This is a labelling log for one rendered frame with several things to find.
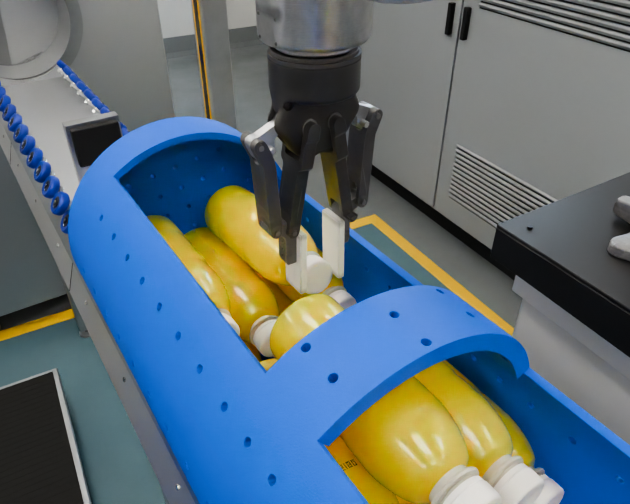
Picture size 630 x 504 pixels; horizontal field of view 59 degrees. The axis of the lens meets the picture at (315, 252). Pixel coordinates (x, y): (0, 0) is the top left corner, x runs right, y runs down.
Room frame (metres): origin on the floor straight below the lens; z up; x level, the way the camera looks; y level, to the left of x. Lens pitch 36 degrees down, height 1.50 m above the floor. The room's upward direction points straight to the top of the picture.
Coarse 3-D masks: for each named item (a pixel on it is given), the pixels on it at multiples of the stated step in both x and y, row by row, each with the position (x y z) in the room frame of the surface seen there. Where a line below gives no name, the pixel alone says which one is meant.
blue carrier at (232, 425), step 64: (192, 128) 0.62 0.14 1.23; (128, 192) 0.61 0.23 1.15; (192, 192) 0.65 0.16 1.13; (128, 256) 0.44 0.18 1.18; (384, 256) 0.49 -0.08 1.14; (128, 320) 0.39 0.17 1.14; (192, 320) 0.33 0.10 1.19; (384, 320) 0.29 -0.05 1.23; (448, 320) 0.29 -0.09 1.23; (192, 384) 0.29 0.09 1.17; (256, 384) 0.26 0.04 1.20; (320, 384) 0.24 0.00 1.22; (384, 384) 0.24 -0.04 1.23; (512, 384) 0.34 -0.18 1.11; (192, 448) 0.26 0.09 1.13; (256, 448) 0.22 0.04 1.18; (320, 448) 0.20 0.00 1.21; (576, 448) 0.28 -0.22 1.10
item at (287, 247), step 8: (264, 224) 0.43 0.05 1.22; (280, 240) 0.44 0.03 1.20; (288, 240) 0.43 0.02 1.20; (296, 240) 0.43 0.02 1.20; (280, 248) 0.44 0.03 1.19; (288, 248) 0.43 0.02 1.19; (296, 248) 0.43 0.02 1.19; (280, 256) 0.44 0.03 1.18; (288, 256) 0.43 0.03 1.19; (296, 256) 0.43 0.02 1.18; (288, 264) 0.43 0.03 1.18
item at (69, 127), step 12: (72, 120) 1.00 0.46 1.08; (84, 120) 1.00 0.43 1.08; (96, 120) 1.01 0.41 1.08; (108, 120) 1.02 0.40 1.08; (72, 132) 0.97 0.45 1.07; (84, 132) 0.98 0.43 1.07; (96, 132) 0.99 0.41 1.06; (108, 132) 1.00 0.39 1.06; (120, 132) 1.01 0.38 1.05; (72, 144) 0.98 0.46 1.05; (84, 144) 0.97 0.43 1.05; (96, 144) 0.99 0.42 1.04; (108, 144) 1.00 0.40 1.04; (72, 156) 0.98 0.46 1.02; (84, 156) 0.97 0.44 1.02; (96, 156) 0.98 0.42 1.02; (84, 168) 0.98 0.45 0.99
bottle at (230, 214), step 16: (224, 192) 0.61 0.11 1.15; (240, 192) 0.60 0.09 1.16; (208, 208) 0.60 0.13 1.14; (224, 208) 0.58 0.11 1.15; (240, 208) 0.56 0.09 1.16; (208, 224) 0.59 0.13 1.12; (224, 224) 0.56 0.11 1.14; (240, 224) 0.54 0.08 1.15; (256, 224) 0.52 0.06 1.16; (224, 240) 0.55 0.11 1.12; (240, 240) 0.52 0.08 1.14; (256, 240) 0.50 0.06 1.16; (272, 240) 0.49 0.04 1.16; (240, 256) 0.52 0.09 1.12; (256, 256) 0.49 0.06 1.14; (272, 256) 0.48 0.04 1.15; (320, 256) 0.48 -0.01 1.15; (272, 272) 0.47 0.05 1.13
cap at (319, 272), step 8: (312, 256) 0.46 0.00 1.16; (312, 264) 0.45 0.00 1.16; (320, 264) 0.45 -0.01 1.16; (328, 264) 0.46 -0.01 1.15; (312, 272) 0.45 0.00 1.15; (320, 272) 0.45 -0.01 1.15; (328, 272) 0.46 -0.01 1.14; (312, 280) 0.45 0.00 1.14; (320, 280) 0.45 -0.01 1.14; (328, 280) 0.46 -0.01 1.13; (312, 288) 0.45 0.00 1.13; (320, 288) 0.45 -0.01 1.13
